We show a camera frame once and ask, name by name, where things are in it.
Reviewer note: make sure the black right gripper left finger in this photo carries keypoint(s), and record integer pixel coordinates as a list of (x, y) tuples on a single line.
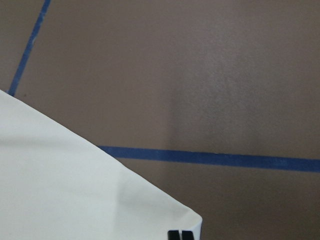
[(173, 235)]

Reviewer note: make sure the cream long-sleeve cat shirt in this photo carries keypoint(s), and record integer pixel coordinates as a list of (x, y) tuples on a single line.
[(56, 185)]

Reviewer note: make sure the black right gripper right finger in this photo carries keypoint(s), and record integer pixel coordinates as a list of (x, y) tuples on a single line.
[(187, 235)]

